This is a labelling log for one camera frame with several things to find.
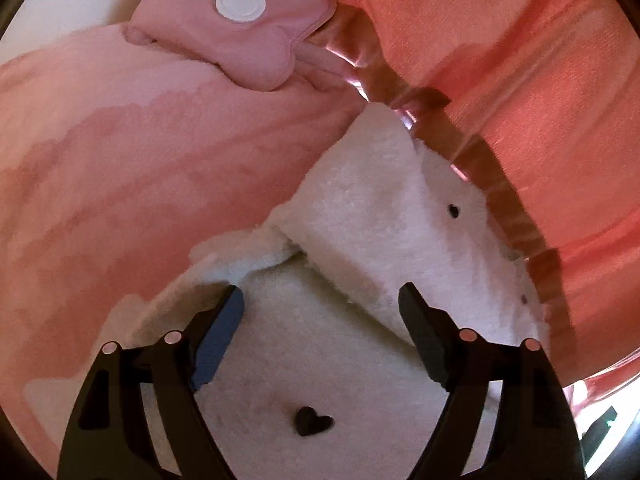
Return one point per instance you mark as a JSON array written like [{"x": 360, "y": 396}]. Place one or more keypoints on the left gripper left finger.
[{"x": 136, "y": 416}]

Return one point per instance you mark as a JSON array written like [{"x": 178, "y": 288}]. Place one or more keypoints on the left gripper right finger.
[{"x": 535, "y": 436}]

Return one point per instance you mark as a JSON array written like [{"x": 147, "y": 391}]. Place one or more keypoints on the white fleece heart garment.
[{"x": 321, "y": 379}]

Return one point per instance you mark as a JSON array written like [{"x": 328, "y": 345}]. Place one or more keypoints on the pink bed blanket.
[{"x": 117, "y": 160}]

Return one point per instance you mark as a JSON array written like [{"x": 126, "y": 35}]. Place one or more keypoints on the orange curtain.
[{"x": 536, "y": 104}]

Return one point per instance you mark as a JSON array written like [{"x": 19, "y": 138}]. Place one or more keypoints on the pink pouch with white button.
[{"x": 256, "y": 43}]

